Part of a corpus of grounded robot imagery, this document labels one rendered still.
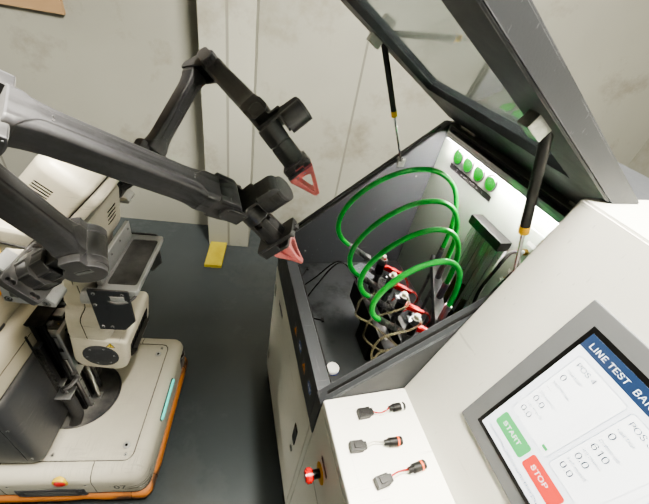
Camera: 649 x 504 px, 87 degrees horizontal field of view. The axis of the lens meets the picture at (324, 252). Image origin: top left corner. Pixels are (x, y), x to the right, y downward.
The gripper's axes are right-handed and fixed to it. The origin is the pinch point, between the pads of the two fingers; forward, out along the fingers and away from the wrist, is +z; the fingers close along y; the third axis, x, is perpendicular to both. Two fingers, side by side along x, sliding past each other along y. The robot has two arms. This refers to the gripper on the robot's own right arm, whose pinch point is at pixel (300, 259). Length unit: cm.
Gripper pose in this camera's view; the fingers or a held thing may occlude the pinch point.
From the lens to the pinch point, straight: 84.0
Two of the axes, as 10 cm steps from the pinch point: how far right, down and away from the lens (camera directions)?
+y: 8.0, -4.6, -3.8
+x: 0.1, -6.3, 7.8
